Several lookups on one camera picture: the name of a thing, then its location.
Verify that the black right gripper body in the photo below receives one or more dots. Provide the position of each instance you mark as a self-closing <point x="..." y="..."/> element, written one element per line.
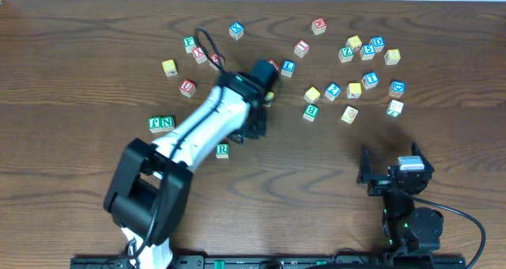
<point x="387" y="181"/>

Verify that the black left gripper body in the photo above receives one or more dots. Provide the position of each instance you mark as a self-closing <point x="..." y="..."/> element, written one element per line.
<point x="254" y="123"/>

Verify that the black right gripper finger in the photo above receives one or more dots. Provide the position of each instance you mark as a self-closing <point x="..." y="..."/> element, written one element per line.
<point x="416" y="152"/>
<point x="364" y="172"/>

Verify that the green B block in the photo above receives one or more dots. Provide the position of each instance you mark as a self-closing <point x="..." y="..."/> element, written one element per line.
<point x="311" y="112"/>

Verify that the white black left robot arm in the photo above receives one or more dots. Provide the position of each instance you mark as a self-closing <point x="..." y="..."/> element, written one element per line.
<point x="148" y="193"/>

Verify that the yellow block near centre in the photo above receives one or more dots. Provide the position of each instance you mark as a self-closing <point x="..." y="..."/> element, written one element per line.
<point x="268" y="100"/>

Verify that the green R block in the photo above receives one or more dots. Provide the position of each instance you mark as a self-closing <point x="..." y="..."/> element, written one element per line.
<point x="222" y="151"/>

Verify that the yellow snail picture block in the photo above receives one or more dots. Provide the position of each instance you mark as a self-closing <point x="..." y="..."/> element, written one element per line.
<point x="349" y="114"/>

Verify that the yellow S block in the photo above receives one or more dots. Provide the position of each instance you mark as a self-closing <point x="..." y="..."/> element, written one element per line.
<point x="312" y="95"/>

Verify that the blue L block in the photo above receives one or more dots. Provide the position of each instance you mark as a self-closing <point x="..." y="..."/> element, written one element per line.
<point x="288" y="68"/>

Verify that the green 7 block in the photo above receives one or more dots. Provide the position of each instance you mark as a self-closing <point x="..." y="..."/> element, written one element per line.
<point x="394" y="108"/>

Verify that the red I block left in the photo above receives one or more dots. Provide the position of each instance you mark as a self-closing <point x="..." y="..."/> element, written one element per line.
<point x="273" y="63"/>

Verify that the red i block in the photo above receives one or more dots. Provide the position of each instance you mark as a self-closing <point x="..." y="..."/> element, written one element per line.
<point x="273" y="63"/>
<point x="301" y="48"/>

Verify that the red U block left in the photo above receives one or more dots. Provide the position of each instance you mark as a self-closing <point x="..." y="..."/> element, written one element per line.
<point x="188" y="88"/>

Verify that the red E block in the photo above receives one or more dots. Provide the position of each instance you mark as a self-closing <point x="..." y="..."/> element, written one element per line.
<point x="216" y="61"/>

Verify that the blue D block right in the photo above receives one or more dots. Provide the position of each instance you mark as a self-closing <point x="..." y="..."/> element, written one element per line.
<point x="397" y="89"/>

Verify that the blue d block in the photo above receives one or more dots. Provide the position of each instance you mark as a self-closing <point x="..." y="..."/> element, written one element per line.
<point x="397" y="89"/>
<point x="378" y="43"/>

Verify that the blue 2 block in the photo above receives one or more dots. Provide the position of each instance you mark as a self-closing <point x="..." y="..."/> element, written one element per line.
<point x="332" y="91"/>

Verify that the green N block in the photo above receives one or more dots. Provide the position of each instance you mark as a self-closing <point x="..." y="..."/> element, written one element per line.
<point x="167" y="123"/>

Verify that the yellow hammer picture block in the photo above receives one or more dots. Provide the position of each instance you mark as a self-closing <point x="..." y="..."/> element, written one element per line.
<point x="354" y="90"/>

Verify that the red X block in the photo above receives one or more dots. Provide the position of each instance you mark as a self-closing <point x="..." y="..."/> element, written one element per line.
<point x="199" y="55"/>

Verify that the red I block upper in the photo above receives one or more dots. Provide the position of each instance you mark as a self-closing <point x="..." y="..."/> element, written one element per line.
<point x="301" y="48"/>

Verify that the blue T block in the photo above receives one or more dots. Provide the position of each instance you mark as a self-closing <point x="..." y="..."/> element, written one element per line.
<point x="370" y="80"/>

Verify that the blue X block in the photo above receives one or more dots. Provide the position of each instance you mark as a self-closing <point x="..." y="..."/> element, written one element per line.
<point x="236" y="30"/>

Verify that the green J block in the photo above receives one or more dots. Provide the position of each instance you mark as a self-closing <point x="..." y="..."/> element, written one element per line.
<point x="155" y="124"/>

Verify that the yellow block far left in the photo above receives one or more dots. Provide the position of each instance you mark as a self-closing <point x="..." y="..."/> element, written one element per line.
<point x="169" y="67"/>

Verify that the green F block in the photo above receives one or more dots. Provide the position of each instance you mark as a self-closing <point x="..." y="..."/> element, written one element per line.
<point x="189" y="43"/>

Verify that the green Z block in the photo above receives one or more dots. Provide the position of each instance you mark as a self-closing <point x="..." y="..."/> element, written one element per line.
<point x="345" y="54"/>

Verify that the yellow 8 block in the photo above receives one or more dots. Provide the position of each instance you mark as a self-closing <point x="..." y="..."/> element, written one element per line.
<point x="392" y="57"/>

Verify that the red block top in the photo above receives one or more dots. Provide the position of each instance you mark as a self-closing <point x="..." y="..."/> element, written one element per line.
<point x="319" y="26"/>

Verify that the blue 5 block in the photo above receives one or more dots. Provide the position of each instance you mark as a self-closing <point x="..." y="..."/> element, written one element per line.
<point x="367" y="52"/>

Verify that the yellow block upper right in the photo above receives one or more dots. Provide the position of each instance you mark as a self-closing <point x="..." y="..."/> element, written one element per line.
<point x="354" y="43"/>

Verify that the blue D block upper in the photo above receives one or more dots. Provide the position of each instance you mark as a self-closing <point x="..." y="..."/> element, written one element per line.
<point x="378" y="43"/>

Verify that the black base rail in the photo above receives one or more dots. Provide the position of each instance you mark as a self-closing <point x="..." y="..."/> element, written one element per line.
<point x="342" y="261"/>

